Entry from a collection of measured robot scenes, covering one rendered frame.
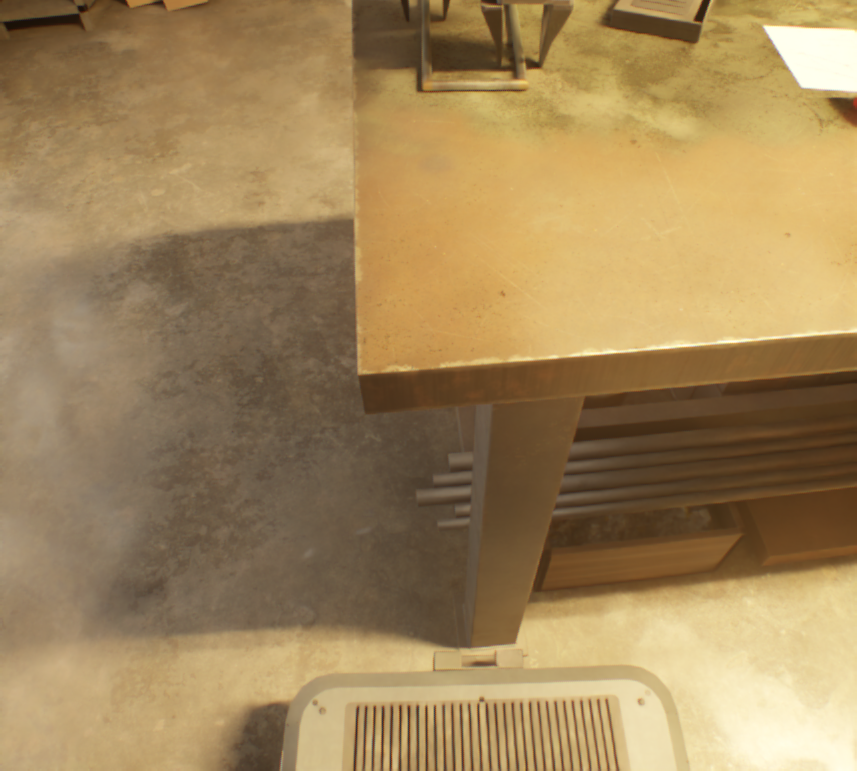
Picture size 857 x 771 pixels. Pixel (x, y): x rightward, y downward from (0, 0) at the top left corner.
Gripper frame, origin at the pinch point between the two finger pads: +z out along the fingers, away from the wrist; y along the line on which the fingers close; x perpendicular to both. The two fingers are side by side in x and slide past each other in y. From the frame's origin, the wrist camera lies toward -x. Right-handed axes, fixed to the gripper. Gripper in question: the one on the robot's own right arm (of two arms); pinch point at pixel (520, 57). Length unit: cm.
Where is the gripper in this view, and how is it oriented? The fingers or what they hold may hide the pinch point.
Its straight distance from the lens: 71.7
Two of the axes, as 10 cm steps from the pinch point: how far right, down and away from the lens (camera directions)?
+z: 0.3, 6.5, 7.6
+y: -10.0, -0.1, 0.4
